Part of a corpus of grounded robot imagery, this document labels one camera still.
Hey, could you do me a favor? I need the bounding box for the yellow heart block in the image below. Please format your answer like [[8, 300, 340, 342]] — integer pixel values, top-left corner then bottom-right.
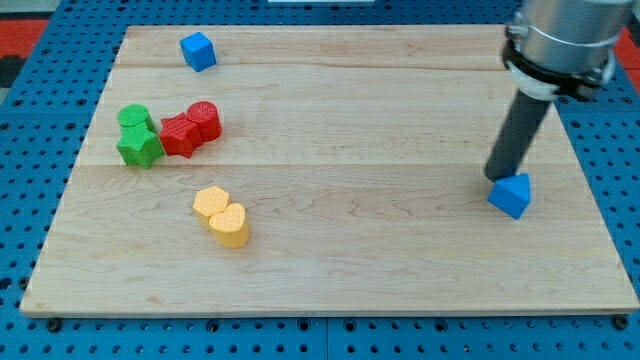
[[208, 203, 250, 249]]

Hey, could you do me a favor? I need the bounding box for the red cylinder block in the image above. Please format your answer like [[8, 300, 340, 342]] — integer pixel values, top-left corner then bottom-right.
[[186, 101, 222, 142]]

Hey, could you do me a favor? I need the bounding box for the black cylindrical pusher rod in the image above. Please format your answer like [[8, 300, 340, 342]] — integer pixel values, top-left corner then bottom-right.
[[484, 90, 551, 182]]

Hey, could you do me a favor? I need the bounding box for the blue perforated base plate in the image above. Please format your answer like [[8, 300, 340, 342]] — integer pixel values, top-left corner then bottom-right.
[[1, 0, 639, 359]]

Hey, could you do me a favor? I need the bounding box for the green cylinder block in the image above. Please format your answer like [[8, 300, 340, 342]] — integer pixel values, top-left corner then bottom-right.
[[116, 104, 157, 133]]

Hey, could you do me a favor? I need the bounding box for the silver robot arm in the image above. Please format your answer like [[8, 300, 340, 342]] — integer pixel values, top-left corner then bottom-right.
[[502, 0, 637, 101]]

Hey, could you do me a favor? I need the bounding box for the blue triangle block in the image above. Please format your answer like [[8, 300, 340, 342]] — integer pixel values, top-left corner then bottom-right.
[[487, 173, 531, 219]]

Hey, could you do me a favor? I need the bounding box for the blue cube block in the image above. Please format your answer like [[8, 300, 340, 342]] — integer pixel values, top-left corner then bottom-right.
[[179, 32, 217, 72]]

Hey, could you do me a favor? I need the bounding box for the red star block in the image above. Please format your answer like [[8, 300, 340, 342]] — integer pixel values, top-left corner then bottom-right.
[[159, 113, 204, 158]]

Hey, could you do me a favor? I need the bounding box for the wooden board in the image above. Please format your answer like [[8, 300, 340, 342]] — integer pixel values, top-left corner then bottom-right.
[[21, 25, 639, 318]]

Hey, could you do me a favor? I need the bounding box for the green star block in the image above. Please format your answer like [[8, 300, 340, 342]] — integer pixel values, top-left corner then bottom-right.
[[116, 123, 164, 169]]

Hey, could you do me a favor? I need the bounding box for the yellow hexagon block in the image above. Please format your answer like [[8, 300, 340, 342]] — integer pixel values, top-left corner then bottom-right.
[[192, 186, 231, 228]]

